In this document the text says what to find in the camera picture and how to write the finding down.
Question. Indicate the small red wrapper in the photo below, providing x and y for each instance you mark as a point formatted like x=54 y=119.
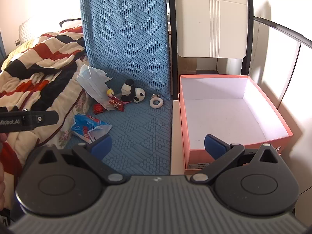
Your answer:
x=99 y=108

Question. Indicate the floral bed sheet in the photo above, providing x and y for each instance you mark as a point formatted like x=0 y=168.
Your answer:
x=84 y=100

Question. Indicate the black curved rail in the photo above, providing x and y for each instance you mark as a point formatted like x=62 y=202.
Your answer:
x=287 y=28

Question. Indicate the red printed packet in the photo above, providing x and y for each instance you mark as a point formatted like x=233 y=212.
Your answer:
x=116 y=103

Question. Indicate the cream chair with black frame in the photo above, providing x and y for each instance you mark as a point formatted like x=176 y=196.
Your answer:
x=207 y=22

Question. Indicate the red black white striped blanket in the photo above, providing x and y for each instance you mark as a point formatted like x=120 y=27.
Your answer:
x=36 y=61

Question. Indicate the pink cardboard box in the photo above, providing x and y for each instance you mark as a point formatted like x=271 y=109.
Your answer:
x=243 y=117

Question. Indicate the small yellow-haired doll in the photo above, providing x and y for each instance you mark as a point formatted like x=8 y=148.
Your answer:
x=110 y=93

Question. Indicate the blue quilted sofa cover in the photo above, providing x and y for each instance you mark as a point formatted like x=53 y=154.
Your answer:
x=126 y=41

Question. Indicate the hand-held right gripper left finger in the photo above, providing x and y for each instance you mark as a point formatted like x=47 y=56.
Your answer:
x=102 y=145

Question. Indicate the white knit pillow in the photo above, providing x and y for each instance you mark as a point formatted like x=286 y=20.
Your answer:
x=31 y=29

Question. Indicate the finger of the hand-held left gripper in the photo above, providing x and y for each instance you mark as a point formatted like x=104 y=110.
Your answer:
x=47 y=117

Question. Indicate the blue snack bag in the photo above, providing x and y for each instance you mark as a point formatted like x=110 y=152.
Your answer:
x=82 y=126

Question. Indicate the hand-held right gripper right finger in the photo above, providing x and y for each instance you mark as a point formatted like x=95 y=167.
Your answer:
x=214 y=146

